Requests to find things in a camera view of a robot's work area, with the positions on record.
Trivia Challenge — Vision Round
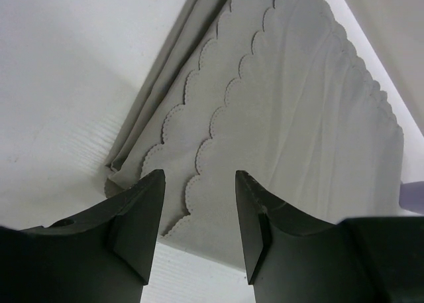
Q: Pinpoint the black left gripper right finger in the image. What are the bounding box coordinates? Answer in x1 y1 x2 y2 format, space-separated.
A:
235 170 423 302

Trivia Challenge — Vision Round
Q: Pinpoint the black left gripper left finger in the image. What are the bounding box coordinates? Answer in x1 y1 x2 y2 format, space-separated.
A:
1 170 165 302

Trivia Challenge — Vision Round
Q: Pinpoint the lilac plastic cup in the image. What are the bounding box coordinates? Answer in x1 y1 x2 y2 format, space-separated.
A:
399 181 424 214

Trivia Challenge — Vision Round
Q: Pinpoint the grey cloth placemat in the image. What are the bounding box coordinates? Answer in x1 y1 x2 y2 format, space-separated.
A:
108 0 403 269

